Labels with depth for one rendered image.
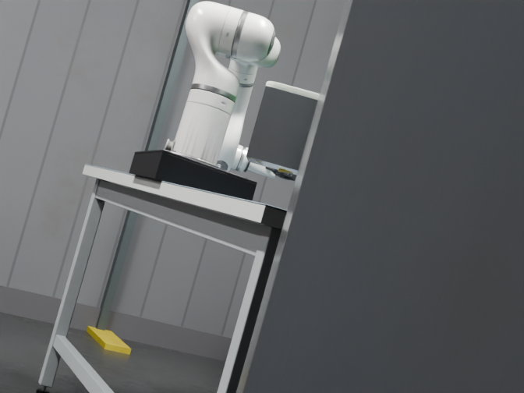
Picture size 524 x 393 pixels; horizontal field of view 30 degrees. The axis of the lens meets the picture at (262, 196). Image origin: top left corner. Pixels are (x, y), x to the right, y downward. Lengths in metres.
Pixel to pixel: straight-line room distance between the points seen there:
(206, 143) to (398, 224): 1.76
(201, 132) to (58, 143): 2.28
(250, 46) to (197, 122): 0.24
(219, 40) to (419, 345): 1.87
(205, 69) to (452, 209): 1.82
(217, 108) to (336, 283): 1.78
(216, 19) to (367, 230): 1.84
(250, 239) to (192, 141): 0.64
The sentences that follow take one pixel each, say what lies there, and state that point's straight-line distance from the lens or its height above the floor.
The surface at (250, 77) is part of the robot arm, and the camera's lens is 3.11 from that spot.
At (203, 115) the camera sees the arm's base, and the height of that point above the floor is 0.94.
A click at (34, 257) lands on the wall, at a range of 4.71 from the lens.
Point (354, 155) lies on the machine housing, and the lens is 0.71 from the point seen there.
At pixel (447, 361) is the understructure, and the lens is 0.73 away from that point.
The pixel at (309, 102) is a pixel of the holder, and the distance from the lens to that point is 2.07.
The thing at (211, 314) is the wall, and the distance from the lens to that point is 4.97.
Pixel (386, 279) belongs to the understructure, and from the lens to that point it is 0.72.
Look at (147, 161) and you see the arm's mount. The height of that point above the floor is 0.79.
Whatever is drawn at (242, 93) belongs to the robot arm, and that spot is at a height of 1.10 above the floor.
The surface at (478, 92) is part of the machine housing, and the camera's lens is 0.73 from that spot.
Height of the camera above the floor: 0.71
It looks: 2 degrees up
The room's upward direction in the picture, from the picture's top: 16 degrees clockwise
